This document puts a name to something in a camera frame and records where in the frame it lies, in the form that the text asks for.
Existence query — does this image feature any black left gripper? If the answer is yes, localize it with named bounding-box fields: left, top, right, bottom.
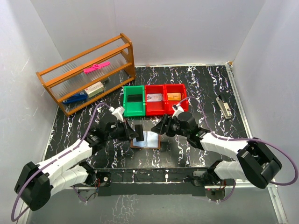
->
left=106, top=119, right=139, bottom=142

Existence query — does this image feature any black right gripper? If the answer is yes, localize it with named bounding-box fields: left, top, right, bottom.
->
left=151, top=114, right=190, bottom=138

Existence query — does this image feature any dark card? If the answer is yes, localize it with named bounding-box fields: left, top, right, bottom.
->
left=135, top=124, right=144, bottom=142

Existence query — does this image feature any silver card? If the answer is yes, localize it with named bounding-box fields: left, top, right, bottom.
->
left=147, top=131, right=159, bottom=148

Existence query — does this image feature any brown leather card holder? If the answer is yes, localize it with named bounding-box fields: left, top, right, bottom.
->
left=130, top=131, right=161, bottom=149

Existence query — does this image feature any gold card with magnetic stripe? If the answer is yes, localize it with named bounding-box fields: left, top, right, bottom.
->
left=167, top=92, right=182, bottom=101

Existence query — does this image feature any grey VIP card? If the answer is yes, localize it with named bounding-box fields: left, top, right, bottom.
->
left=127, top=94, right=143, bottom=103

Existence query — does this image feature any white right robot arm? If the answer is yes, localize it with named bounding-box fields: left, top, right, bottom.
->
left=151, top=112, right=282, bottom=189

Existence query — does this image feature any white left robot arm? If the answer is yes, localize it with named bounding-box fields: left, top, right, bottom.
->
left=14, top=120, right=139, bottom=211

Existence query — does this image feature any white card in bin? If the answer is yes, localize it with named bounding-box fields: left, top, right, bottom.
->
left=146, top=93, right=163, bottom=102

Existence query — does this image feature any red plastic bin middle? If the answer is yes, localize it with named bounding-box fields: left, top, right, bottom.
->
left=145, top=85, right=166, bottom=116

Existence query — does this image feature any red plastic bin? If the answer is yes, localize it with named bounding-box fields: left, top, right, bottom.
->
left=164, top=84, right=187, bottom=114
left=145, top=85, right=166, bottom=116

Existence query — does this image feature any green plastic bin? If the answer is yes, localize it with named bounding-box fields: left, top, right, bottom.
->
left=123, top=85, right=145, bottom=117

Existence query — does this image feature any red plastic bin right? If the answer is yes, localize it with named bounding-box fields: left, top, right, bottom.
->
left=164, top=84, right=187, bottom=114

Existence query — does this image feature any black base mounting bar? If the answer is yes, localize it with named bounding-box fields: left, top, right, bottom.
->
left=96, top=168, right=233, bottom=201

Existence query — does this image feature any white red small box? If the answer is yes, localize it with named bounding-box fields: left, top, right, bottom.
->
left=85, top=82, right=105, bottom=98

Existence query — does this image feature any blue stapler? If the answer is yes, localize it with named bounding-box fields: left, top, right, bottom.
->
left=62, top=92, right=88, bottom=105

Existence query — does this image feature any grey metal stapler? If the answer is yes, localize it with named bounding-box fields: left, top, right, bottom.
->
left=216, top=94, right=232, bottom=119

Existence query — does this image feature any wooden shelf rack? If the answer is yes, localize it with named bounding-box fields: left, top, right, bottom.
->
left=36, top=33, right=136, bottom=116

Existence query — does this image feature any pink plastic clip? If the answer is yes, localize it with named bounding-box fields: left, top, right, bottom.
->
left=83, top=61, right=111, bottom=74

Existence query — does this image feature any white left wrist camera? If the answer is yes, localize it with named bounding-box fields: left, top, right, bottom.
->
left=109, top=106, right=125, bottom=122

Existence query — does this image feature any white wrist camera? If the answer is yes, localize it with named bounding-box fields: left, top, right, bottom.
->
left=109, top=106, right=125, bottom=122
left=172, top=104, right=184, bottom=118

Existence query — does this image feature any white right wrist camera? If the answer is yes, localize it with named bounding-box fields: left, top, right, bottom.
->
left=172, top=104, right=184, bottom=118

